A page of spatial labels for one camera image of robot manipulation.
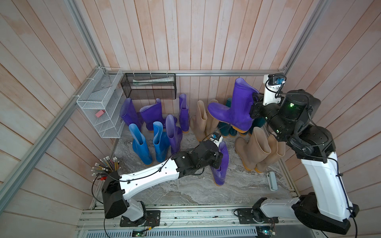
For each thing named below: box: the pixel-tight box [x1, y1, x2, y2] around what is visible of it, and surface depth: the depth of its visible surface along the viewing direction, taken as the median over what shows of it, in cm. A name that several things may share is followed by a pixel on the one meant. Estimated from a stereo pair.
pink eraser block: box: [94, 109, 106, 118], surface depth 84 cm
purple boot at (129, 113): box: [119, 97, 142, 131], surface depth 91 cm
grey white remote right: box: [266, 171, 278, 192], surface depth 84 cm
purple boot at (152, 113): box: [139, 98, 165, 131], surface depth 92 cm
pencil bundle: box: [90, 155, 122, 177], surface depth 80 cm
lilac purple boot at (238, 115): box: [207, 77, 260, 134], surface depth 66 cm
